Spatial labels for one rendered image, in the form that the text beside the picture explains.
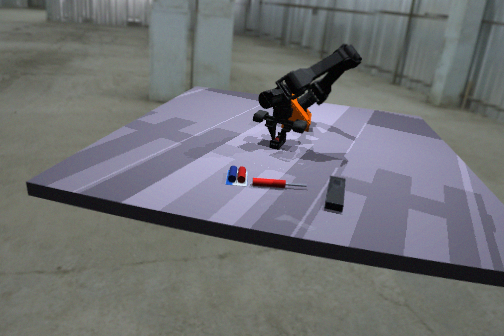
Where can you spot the red-handled screwdriver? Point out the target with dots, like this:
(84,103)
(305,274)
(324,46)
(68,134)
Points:
(273,183)

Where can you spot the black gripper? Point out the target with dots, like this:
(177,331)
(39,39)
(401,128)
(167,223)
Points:
(281,116)

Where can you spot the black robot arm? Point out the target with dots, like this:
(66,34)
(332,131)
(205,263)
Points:
(297,82)

